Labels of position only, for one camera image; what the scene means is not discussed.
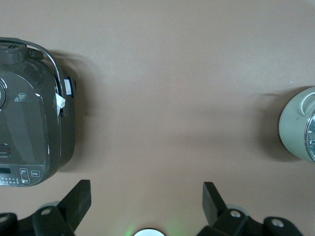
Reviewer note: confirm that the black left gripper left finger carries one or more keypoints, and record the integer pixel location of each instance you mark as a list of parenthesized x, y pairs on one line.
[(66, 211)]

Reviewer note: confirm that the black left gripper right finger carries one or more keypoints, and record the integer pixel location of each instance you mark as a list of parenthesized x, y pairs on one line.
[(221, 218)]

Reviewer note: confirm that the white paper tag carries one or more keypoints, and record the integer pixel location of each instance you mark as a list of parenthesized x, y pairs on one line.
[(60, 102)]

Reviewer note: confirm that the dark grey rice cooker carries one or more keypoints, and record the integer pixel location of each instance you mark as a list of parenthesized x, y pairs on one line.
[(24, 110)]

